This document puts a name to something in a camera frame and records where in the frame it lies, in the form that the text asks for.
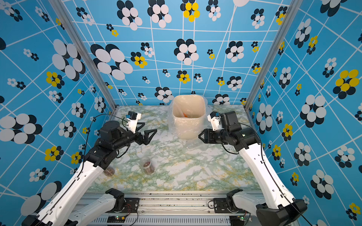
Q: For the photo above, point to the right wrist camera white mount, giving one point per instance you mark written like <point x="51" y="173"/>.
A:
<point x="214" y="119"/>

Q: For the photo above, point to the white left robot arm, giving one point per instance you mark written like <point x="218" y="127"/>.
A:
<point x="57" y="205"/>

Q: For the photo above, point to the left green circuit board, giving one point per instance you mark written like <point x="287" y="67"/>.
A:
<point x="116" y="219"/>

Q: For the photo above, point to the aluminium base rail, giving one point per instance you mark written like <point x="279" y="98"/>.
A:
<point x="177" y="204"/>

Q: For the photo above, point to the aluminium frame post right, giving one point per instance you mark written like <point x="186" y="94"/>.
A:
<point x="292" y="11"/>

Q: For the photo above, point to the aluminium frame post left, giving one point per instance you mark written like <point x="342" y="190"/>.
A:
<point x="60" y="10"/>

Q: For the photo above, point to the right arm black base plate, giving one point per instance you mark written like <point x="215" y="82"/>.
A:
<point x="219" y="205"/>

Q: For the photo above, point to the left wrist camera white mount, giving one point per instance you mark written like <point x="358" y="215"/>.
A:
<point x="132" y="120"/>

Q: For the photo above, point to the aluminium frame post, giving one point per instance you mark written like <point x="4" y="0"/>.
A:
<point x="292" y="11"/>
<point x="60" y="10"/>

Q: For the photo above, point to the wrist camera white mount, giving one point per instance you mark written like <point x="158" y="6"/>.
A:
<point x="132" y="120"/>
<point x="214" y="119"/>

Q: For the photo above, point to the clear plastic bin liner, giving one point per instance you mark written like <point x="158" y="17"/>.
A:
<point x="171" y="124"/>

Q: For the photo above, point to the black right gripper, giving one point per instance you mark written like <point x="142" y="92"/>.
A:
<point x="208" y="135"/>

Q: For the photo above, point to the cream plastic trash bin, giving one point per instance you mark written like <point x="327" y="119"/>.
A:
<point x="189" y="118"/>

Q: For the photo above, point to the green circuit board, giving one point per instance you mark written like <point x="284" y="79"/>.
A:
<point x="239" y="220"/>
<point x="116" y="219"/>

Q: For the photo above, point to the right green circuit board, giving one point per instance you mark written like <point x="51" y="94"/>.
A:
<point x="239" y="220"/>

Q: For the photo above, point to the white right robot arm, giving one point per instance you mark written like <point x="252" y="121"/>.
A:
<point x="278" y="207"/>

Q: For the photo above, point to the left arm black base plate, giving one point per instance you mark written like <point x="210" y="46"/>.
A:
<point x="130" y="205"/>

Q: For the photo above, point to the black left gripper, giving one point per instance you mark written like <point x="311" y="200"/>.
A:
<point x="146" y="139"/>

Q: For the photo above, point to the clear jar with dried flowers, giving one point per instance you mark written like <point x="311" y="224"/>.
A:
<point x="147" y="165"/>

